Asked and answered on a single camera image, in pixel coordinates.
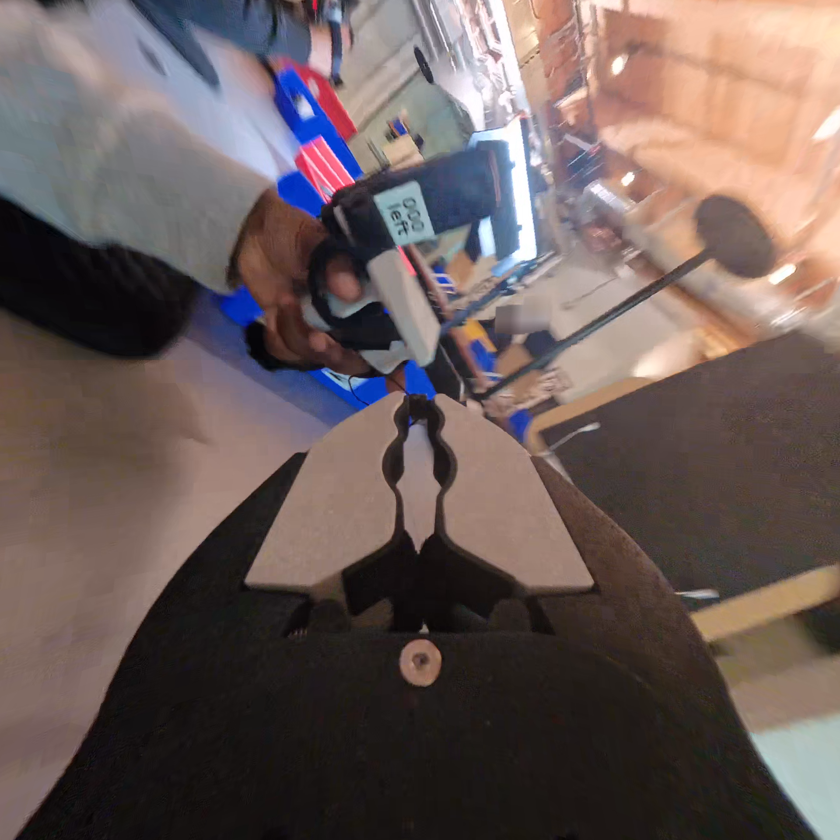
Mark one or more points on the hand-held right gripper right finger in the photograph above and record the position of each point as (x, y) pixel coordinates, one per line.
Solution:
(508, 512)

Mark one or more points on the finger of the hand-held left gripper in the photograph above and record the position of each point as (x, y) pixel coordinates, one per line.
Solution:
(407, 308)

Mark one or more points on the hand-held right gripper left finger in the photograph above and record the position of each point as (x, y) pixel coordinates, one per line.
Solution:
(328, 512)

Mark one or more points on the blue plastic bin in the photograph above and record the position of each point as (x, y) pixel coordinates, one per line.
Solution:
(298, 190)

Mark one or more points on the person's left forearm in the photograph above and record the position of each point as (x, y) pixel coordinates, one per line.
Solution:
(131, 164)

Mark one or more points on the grey desk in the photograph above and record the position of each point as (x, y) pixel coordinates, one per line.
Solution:
(131, 525)

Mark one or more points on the person's left hand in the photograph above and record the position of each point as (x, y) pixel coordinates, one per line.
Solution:
(275, 262)

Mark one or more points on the white light panel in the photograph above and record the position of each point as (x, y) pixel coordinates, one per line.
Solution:
(525, 197)

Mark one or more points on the black floor lamp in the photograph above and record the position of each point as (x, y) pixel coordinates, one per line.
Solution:
(424, 64)

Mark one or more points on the red plastic bin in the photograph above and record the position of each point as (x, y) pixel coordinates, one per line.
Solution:
(321, 164)

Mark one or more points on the small blue bin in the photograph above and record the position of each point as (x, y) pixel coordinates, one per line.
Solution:
(295, 105)

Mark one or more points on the black stand with round head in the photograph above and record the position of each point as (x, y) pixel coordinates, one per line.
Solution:
(735, 236)

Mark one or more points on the dark cloth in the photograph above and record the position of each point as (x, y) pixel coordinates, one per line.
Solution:
(85, 282)

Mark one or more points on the white mat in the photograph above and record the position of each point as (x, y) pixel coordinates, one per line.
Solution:
(807, 774)

